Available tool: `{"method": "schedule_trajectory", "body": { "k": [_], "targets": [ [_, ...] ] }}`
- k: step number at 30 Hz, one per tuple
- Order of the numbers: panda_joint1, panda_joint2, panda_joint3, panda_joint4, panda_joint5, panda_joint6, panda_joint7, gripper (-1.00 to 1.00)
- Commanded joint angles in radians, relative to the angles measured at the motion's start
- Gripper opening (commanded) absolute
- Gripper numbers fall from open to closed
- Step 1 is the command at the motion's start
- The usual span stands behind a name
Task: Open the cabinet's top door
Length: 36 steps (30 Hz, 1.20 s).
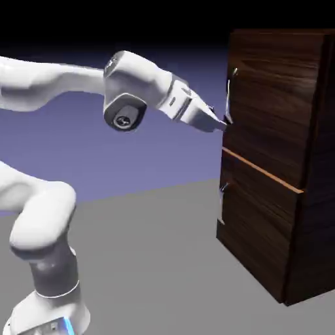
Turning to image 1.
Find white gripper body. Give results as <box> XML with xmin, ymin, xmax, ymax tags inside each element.
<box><xmin>179</xmin><ymin>90</ymin><xmax>223</xmax><ymax>133</ymax></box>

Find tall dark wood cabinet door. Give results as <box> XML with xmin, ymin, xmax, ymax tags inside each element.
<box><xmin>221</xmin><ymin>28</ymin><xmax>325</xmax><ymax>190</ymax></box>

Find dark wood cabinet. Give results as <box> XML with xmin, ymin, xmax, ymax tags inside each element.
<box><xmin>216</xmin><ymin>27</ymin><xmax>335</xmax><ymax>306</ymax></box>

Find short dark wood cabinet door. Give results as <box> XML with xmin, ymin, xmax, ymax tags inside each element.
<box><xmin>216</xmin><ymin>150</ymin><xmax>304</xmax><ymax>304</ymax></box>

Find long silver curved handle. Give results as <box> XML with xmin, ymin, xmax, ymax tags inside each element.
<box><xmin>224</xmin><ymin>67</ymin><xmax>239</xmax><ymax>126</ymax></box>

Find short silver curved handle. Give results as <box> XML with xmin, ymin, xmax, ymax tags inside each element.
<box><xmin>217</xmin><ymin>182</ymin><xmax>231</xmax><ymax>226</ymax></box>

